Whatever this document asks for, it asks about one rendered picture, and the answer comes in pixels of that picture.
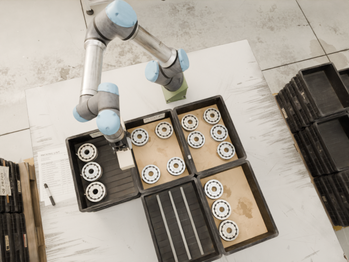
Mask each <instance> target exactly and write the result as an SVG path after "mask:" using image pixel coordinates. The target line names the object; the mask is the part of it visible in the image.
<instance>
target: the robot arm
mask: <svg viewBox="0 0 349 262"><path fill-rule="evenodd" d="M116 37H118V38H120V39H121V40H122V41H130V42H132V43H133V44H135V45H136V46H138V47H139V48H140V49H142V50H143V51H145V52H146V53H148V54H149V55H151V56H152V57H153V58H155V59H156V60H158V61H157V62H156V61H155V60H152V61H150V62H148V64H147V65H146V68H145V77H146V79H147V80H148V81H150V82H152V83H156V84H159V85H162V86H163V87H164V88H165V89H166V90H168V91H176V90H178V89H179V88H180V87H181V85H182V83H183V72H184V71H185V70H187V69H188V68H189V66H190V63H189V59H188V56H187V54H186V52H185V51H184V50H183V49H182V48H180V49H178V50H176V49H175V48H173V47H167V46H166V45H165V44H164V43H162V42H161V41H160V40H158V39H157V38H156V37H155V36H153V35H152V34H151V33H150V32H148V31H147V30H146V29H144V28H143V27H142V26H140V25H139V24H138V19H137V15H136V13H135V11H134V10H133V9H132V7H131V6H130V5H129V4H128V3H127V2H125V1H122V0H115V1H113V2H112V3H110V4H108V5H107V7H105V8H104V9H103V10H102V11H101V12H100V13H99V14H97V15H96V16H95V17H94V18H93V19H92V20H91V22H90V24H89V26H88V28H87V31H86V35H85V40H84V49H85V50H86V51H85V60H84V67H83V75H82V83H81V88H80V96H79V104H78V105H76V106H75V107H74V109H73V116H74V118H75V119H76V120H77V121H79V122H82V123H85V122H88V121H91V120H92V119H94V118H96V124H97V127H98V129H99V131H100V132H101V133H102V134H103V135H104V137H105V138H106V141H107V142H109V145H110V146H111V150H112V153H113V154H115V152H117V151H122V150H123V151H127V150H128V149H127V148H129V150H130V148H131V149H132V145H131V133H130V132H126V131H125V128H124V127H122V124H121V122H120V107H119V91H118V86H117V85H116V84H113V83H110V82H105V83H101V75H102V64H103V54H104V53H105V52H106V47H107V45H108V44H109V42H110V41H112V40H113V39H115V38H116Z"/></svg>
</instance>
